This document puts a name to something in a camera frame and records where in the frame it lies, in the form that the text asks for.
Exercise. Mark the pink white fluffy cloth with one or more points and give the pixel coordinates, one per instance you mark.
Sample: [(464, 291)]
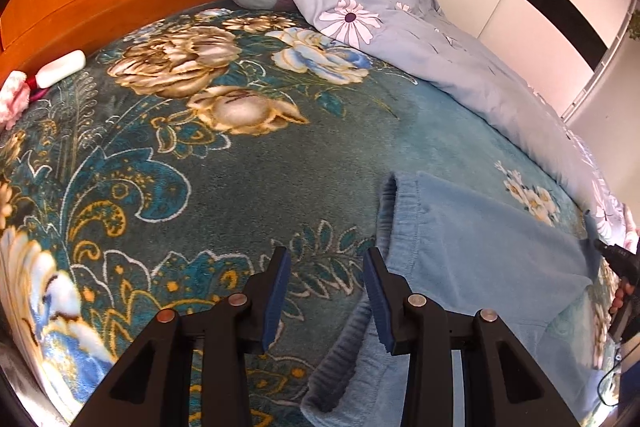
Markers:
[(12, 99)]

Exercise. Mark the light blue fleece pants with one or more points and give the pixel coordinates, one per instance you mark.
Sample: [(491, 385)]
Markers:
[(480, 247)]

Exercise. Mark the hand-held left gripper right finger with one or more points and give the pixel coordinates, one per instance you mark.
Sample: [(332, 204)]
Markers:
[(376, 294)]

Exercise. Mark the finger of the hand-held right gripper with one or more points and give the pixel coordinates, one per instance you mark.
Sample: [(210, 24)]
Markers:
[(607, 251)]

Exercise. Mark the teal floral blanket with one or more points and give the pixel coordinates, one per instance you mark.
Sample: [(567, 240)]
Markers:
[(260, 177)]

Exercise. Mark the person's right hand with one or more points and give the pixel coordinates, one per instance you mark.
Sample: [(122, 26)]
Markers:
[(620, 294)]

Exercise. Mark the white plastic bottle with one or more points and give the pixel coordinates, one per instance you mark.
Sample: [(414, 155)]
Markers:
[(61, 68)]

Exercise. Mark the light blue floral quilt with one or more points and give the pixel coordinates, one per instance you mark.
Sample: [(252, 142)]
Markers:
[(450, 52)]

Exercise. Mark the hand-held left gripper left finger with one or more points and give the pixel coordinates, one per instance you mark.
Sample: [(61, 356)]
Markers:
[(278, 294)]

